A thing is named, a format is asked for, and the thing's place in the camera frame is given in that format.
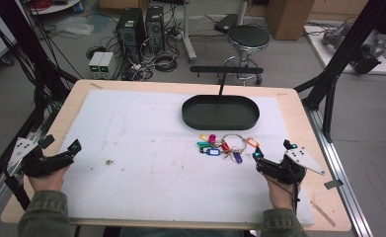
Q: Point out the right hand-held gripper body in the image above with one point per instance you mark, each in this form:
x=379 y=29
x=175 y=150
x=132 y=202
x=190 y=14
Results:
x=281 y=171

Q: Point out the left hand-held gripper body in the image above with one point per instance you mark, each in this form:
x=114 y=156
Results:
x=44 y=164

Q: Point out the black oval tray key stand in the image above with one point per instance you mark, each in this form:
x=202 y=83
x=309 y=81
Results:
x=220 y=110

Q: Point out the person's left hand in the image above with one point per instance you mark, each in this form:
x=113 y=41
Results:
x=49 y=182

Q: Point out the person's right hand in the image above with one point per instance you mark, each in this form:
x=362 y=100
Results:
x=281 y=196

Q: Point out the grey tape piece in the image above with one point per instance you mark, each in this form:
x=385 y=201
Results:
x=333 y=184

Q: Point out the thin wooden stick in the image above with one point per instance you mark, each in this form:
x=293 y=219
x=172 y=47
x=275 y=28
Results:
x=322 y=213

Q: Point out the white foam mat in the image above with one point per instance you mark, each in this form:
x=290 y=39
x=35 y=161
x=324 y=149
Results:
x=147 y=171

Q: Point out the white bench power supply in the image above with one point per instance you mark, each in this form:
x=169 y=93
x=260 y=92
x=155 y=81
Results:
x=95 y=65
x=106 y=65

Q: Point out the white floor board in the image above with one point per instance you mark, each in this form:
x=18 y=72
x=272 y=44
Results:
x=332 y=56

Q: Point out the black round stool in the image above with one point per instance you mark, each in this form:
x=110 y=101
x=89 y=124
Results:
x=248 y=41

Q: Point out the clear plastic bag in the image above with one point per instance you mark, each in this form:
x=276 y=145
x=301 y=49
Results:
x=75 y=26

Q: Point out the grey robot device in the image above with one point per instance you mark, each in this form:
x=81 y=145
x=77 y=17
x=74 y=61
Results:
x=358 y=44

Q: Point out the brown cardboard box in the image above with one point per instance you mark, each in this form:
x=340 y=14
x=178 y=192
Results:
x=287 y=18

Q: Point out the black computer tower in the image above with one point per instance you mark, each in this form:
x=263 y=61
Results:
x=131 y=31
x=155 y=28

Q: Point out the white desk leg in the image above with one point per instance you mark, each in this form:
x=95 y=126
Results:
x=188 y=33

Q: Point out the aluminium rail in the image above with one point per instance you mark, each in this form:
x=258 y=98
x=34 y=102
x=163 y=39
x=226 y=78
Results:
x=340 y=171
x=3 y=184

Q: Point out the black metal frame post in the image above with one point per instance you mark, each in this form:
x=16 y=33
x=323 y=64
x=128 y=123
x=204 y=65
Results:
x=342 y=56
x=26 y=49

